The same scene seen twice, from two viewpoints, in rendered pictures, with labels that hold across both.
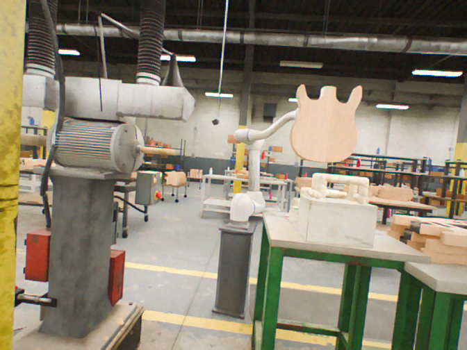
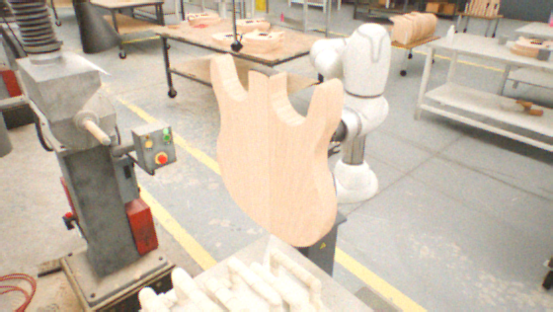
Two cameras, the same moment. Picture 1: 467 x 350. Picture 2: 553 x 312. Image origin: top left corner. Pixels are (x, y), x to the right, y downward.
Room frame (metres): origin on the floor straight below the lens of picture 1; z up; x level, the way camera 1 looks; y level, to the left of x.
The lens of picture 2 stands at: (0.72, -0.96, 1.89)
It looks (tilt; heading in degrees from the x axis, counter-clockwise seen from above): 31 degrees down; 44
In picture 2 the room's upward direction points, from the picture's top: straight up
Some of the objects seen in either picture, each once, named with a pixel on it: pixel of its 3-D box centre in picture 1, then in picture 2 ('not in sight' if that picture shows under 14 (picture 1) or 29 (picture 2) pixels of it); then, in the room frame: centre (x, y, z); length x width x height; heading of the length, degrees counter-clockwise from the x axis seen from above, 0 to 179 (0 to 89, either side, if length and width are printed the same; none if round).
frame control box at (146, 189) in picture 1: (136, 191); (144, 147); (1.39, 0.60, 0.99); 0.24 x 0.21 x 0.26; 86
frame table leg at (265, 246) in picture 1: (260, 283); not in sight; (1.42, -0.25, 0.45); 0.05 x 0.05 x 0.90; 86
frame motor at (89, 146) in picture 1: (101, 146); (73, 107); (1.16, 0.70, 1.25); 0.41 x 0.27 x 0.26; 86
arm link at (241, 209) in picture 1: (240, 205); not in sight; (1.86, -0.09, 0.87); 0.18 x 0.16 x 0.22; 139
